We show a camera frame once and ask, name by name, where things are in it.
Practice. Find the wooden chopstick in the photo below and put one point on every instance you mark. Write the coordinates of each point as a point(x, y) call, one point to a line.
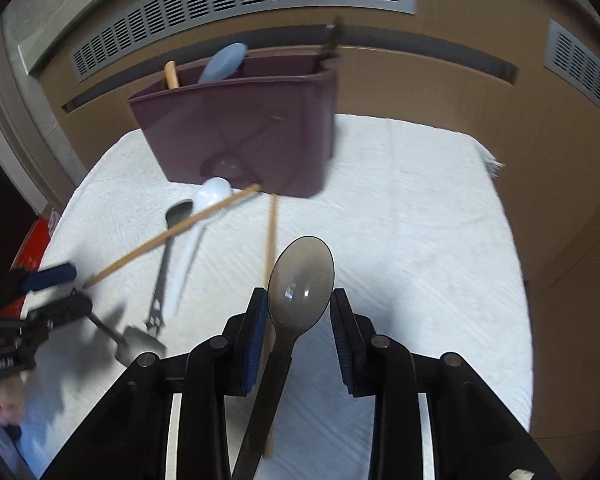
point(180, 230)
point(271, 240)

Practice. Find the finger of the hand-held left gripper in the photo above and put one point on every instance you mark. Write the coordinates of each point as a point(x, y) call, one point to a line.
point(70, 306)
point(55, 274)

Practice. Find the grey metal spoon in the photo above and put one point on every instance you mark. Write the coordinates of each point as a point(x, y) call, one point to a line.
point(179, 211)

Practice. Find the dark translucent plastic spoon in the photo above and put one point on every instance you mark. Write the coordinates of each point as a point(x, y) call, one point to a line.
point(302, 280)

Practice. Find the black utensil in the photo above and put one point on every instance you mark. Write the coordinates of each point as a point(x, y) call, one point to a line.
point(332, 40)

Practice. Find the blue clothing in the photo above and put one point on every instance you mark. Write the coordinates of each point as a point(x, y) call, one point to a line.
point(0, 455)

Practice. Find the short grey vent grille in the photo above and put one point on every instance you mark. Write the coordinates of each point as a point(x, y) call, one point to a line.
point(580, 70)

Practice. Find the beige stone countertop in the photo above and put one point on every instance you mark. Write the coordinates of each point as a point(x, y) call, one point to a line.
point(55, 20)

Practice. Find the white textured towel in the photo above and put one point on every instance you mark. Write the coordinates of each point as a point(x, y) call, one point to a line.
point(405, 240)

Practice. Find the long grey vent grille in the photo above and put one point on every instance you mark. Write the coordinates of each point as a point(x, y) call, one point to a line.
point(230, 0)

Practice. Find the person's left hand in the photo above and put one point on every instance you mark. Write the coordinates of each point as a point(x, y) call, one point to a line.
point(7, 400)

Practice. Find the white plastic spoon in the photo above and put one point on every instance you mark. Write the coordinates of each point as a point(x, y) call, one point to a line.
point(217, 192)

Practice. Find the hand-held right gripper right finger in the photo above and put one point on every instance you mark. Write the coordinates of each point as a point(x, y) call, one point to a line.
point(342, 340)

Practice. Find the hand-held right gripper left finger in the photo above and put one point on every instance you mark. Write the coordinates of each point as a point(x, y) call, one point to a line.
point(257, 340)

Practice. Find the maroon plastic utensil box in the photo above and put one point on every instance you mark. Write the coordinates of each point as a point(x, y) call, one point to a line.
point(240, 130)

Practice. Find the wooden cabinet front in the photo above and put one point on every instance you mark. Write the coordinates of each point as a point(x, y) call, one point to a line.
point(430, 85)

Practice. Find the red floor mat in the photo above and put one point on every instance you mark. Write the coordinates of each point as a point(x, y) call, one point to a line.
point(30, 245)

